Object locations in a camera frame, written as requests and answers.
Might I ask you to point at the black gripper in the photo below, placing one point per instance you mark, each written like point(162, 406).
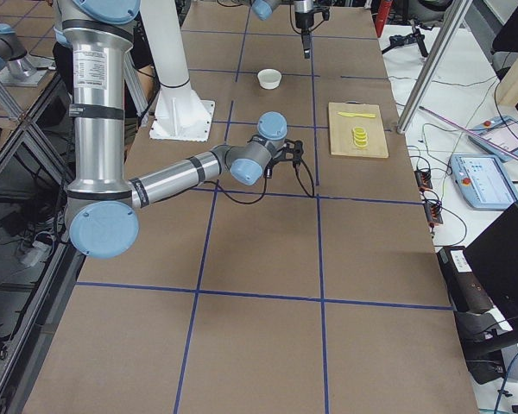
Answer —
point(304, 21)

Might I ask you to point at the white ceramic bowl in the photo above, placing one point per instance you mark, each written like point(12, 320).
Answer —
point(269, 78)

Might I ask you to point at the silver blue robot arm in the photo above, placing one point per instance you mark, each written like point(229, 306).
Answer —
point(264, 9)
point(102, 204)

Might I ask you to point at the black box with label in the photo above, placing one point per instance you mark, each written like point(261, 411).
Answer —
point(465, 290)

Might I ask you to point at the red cylinder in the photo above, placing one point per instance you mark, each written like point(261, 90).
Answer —
point(382, 16)

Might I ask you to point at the yellow plastic knife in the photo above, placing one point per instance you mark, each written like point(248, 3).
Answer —
point(354, 114)

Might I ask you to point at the wooden cutting board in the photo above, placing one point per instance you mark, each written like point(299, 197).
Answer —
point(340, 131)

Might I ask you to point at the black tripod clamp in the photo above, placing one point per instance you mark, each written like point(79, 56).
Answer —
point(414, 38)

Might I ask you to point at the orange circuit board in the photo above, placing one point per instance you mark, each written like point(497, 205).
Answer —
point(423, 179)
point(433, 210)

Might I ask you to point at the teach pendant with red button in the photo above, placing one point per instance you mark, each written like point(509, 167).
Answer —
point(482, 181)

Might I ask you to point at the long grabber stick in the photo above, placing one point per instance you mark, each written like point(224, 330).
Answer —
point(455, 128)

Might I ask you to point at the black monitor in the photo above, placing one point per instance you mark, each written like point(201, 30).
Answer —
point(493, 258)

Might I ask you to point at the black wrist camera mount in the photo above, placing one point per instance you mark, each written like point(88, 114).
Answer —
point(291, 151)

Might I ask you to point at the aluminium frame post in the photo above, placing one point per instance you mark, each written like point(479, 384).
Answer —
point(451, 24)

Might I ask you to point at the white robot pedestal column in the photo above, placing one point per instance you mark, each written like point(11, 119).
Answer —
point(179, 112)

